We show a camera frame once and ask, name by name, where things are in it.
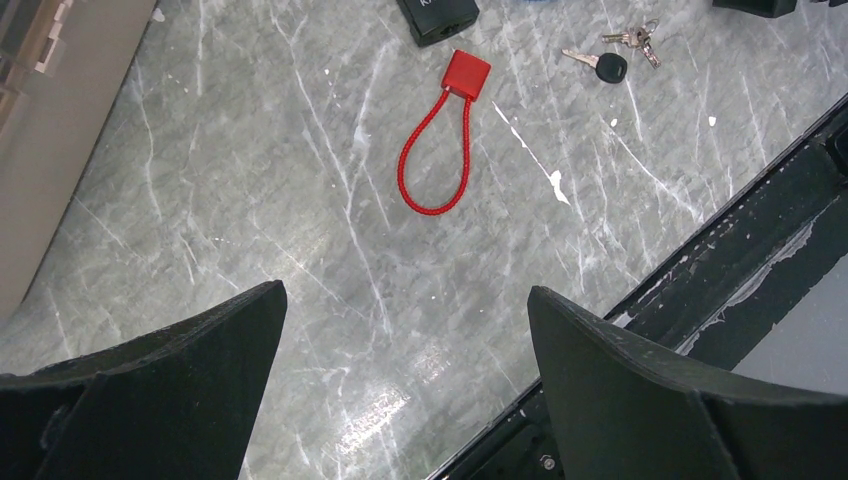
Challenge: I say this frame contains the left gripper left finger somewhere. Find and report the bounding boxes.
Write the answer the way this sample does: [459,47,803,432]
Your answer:
[1,280,287,479]

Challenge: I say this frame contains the silver key bunch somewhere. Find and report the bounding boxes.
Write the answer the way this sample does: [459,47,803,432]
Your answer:
[601,18,662,69]

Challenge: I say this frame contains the brown translucent tool box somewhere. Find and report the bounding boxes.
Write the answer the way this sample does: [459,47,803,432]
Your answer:
[1,1,156,318]

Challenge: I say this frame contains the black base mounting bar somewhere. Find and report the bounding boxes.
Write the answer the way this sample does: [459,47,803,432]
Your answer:
[435,100,847,479]

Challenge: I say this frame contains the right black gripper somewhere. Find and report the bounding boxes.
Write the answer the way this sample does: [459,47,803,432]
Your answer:
[712,0,797,18]

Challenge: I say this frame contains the black padlock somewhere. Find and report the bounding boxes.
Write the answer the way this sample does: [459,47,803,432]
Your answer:
[396,0,480,47]

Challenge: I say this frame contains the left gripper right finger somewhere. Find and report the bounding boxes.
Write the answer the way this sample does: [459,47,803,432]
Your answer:
[527,286,847,479]

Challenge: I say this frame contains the red cable lock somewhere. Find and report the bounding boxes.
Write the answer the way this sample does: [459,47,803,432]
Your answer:
[395,49,492,217]

